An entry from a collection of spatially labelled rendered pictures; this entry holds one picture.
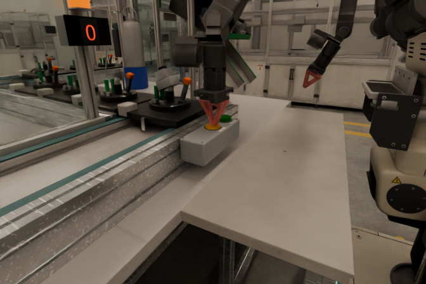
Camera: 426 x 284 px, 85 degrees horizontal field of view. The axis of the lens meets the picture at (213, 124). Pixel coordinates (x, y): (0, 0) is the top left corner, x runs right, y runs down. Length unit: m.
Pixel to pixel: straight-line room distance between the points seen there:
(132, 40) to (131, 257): 1.44
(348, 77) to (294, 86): 0.90
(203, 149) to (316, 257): 0.29
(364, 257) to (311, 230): 0.88
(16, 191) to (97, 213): 0.18
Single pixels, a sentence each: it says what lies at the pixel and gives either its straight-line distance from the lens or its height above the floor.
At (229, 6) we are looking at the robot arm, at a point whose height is 1.26.
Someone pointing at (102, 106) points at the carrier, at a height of 0.97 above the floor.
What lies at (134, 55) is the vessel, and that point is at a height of 1.09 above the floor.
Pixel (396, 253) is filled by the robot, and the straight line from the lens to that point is 1.46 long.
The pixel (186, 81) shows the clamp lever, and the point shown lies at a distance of 0.74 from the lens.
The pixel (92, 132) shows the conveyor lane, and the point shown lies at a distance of 0.74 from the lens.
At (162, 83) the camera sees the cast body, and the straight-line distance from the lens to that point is 0.79.
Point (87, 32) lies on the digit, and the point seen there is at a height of 1.20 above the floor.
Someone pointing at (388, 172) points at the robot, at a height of 0.80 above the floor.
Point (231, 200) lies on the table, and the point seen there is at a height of 0.86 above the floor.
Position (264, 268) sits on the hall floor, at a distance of 1.54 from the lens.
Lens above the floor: 1.18
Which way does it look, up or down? 20 degrees down
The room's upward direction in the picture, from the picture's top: straight up
